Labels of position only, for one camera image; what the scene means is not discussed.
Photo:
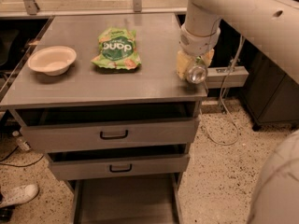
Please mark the grey drawer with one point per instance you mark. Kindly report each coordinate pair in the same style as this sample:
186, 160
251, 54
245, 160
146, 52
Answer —
109, 126
105, 163
140, 199

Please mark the white sneaker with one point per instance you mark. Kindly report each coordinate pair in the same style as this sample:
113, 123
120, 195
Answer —
19, 195

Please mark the middle grey drawer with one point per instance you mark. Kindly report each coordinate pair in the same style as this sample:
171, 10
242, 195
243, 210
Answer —
105, 163

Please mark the grey metal beam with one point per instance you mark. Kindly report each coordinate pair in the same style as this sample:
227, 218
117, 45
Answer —
220, 77

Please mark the green chip bag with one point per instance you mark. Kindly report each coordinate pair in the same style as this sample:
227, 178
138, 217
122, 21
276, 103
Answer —
117, 50

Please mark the dark cabinet at right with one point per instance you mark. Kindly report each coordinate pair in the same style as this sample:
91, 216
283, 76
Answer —
269, 94

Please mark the bottom grey drawer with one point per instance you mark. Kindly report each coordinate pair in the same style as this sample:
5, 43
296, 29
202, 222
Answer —
140, 199

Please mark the white paper bowl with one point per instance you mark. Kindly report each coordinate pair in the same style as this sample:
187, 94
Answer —
52, 61

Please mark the grey drawer cabinet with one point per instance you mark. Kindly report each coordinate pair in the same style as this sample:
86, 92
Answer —
84, 84

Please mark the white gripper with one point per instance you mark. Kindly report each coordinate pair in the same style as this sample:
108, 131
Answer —
199, 45

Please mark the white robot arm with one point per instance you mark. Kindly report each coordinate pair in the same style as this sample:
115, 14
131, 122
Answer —
272, 27

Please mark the top grey drawer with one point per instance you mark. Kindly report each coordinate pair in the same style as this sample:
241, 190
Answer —
109, 126

